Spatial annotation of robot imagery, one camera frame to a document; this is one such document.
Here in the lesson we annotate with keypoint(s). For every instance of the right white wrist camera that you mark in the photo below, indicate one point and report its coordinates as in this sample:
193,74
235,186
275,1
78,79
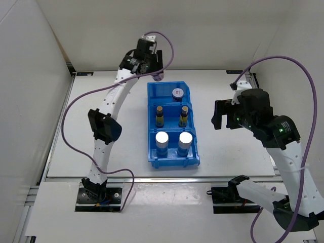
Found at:
240,87

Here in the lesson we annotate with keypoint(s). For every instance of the right blue corner label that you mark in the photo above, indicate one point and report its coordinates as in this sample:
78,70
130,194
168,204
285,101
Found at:
233,71

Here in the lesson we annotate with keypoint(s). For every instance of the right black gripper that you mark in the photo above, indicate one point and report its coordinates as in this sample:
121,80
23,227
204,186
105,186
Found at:
223,108

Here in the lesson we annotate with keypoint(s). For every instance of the left blue corner label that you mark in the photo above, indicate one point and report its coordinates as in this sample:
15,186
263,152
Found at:
84,73

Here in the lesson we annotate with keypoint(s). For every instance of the left aluminium rail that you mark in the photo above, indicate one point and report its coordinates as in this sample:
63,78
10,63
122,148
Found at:
44,173

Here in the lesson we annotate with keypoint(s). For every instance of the right aluminium rail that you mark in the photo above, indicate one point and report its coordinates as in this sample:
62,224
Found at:
252,79

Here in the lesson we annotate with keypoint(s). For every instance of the blue corner label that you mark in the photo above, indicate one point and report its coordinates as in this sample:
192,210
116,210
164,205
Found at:
84,73
233,71

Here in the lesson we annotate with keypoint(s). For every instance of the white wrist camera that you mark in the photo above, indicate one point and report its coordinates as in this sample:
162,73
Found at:
240,87
149,38

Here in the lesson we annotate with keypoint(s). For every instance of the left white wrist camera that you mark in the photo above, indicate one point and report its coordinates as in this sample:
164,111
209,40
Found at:
149,38

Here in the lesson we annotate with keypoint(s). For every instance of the white bead shaker jar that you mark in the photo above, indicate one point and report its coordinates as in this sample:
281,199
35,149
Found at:
161,140
184,144

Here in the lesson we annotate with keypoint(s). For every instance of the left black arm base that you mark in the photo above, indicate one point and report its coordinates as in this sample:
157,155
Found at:
110,202

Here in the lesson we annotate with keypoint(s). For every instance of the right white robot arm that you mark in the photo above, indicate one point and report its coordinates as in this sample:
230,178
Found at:
281,140

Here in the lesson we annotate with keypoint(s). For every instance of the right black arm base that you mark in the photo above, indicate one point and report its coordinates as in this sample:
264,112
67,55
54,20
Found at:
223,203

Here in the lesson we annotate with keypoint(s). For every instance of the dark spice jar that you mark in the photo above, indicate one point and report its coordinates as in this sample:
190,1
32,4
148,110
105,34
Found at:
177,94
158,77

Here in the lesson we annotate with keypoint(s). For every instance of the front aluminium rail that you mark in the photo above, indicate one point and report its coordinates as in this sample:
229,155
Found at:
275,179

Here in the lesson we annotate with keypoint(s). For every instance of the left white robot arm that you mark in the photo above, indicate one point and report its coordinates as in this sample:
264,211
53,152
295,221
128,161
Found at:
103,120

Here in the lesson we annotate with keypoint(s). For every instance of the aluminium rail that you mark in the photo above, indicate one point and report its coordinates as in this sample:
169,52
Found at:
44,173
252,79
275,179

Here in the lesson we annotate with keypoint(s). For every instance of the blue three-compartment plastic bin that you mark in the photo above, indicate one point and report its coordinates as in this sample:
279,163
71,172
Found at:
160,94

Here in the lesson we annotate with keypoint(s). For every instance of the yellow label sauce bottle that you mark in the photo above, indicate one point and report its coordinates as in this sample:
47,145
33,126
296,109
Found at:
159,117
183,117

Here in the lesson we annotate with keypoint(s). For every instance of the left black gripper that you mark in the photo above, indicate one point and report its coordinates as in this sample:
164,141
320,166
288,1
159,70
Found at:
158,66

